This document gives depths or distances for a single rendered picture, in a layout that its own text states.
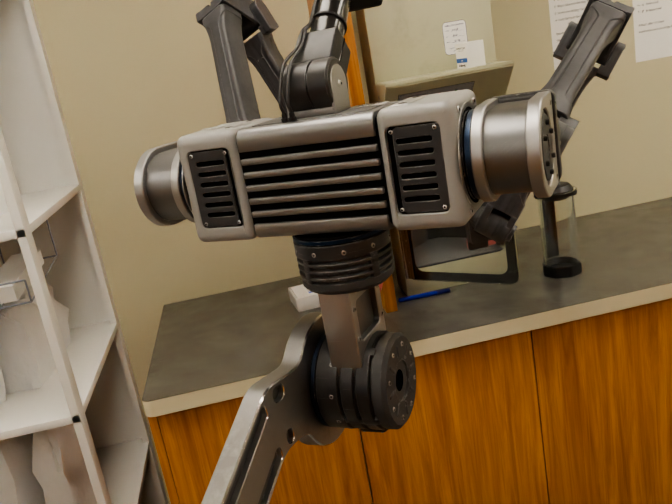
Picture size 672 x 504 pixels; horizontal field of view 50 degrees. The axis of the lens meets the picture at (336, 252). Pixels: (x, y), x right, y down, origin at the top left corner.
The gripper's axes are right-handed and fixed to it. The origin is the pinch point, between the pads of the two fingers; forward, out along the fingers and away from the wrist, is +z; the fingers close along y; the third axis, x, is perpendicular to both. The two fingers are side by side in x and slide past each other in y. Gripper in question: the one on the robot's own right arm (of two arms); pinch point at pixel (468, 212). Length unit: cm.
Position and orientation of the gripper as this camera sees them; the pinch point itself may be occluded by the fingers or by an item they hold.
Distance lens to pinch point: 169.8
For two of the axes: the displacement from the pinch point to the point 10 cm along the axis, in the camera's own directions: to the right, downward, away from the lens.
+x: -9.7, 2.1, -1.2
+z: -1.6, -2.2, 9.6
